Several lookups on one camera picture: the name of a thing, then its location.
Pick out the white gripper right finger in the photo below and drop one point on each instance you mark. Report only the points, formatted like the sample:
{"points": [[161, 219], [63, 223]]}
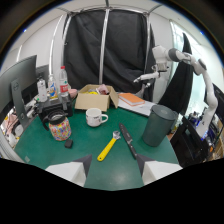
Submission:
{"points": [[156, 170]]}

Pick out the pink item in box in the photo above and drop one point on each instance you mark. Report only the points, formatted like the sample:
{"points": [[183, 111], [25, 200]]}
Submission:
{"points": [[103, 88]]}

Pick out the white mug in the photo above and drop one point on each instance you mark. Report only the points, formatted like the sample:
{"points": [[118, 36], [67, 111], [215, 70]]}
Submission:
{"points": [[95, 117]]}

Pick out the grey-green waste bin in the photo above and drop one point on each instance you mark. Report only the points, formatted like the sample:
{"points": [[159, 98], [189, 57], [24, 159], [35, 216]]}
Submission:
{"points": [[158, 125]]}

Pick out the small black block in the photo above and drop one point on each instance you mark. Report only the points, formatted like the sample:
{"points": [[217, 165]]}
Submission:
{"points": [[68, 143]]}

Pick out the red label water bottle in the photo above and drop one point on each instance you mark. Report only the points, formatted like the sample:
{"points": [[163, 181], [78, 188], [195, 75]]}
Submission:
{"points": [[63, 83]]}

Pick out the grey computer monitor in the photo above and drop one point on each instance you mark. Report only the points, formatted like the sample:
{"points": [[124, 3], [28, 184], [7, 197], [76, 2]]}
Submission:
{"points": [[18, 83]]}

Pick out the black kitchen knife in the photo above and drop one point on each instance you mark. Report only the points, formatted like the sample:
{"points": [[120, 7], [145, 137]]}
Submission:
{"points": [[128, 140]]}

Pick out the orange book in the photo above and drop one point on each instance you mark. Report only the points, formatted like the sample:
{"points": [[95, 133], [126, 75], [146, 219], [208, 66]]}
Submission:
{"points": [[132, 98]]}

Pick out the black equipment box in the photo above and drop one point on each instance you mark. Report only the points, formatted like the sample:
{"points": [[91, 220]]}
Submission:
{"points": [[53, 107]]}

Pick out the white paper sheet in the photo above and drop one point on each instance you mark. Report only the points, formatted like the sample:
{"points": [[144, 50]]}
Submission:
{"points": [[136, 107]]}

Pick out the black curtain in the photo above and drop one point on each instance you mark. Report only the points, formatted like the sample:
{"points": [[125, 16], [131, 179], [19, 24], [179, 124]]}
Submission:
{"points": [[106, 50]]}

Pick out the metal frame pole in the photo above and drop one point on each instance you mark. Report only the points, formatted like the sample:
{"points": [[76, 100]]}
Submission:
{"points": [[103, 46]]}

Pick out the clear plastic bottle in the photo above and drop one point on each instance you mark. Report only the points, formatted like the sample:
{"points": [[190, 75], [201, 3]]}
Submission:
{"points": [[42, 90]]}

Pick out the yellow label bottle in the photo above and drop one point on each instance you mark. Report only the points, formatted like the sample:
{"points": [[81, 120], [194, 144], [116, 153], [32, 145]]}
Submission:
{"points": [[52, 87]]}

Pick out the open cardboard box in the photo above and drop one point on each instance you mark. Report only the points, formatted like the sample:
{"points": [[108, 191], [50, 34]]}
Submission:
{"points": [[94, 98]]}

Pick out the black cloth drape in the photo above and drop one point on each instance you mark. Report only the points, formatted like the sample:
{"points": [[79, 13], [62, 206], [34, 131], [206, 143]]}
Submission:
{"points": [[181, 83]]}

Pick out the colourful patterned kettle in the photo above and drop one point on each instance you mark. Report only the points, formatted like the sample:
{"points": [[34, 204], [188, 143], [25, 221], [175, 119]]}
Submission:
{"points": [[59, 126]]}

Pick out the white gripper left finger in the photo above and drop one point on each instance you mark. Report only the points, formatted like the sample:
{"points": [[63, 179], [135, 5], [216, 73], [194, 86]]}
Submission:
{"points": [[70, 170]]}

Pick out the black chair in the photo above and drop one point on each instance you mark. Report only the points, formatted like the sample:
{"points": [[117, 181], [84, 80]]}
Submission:
{"points": [[188, 141]]}

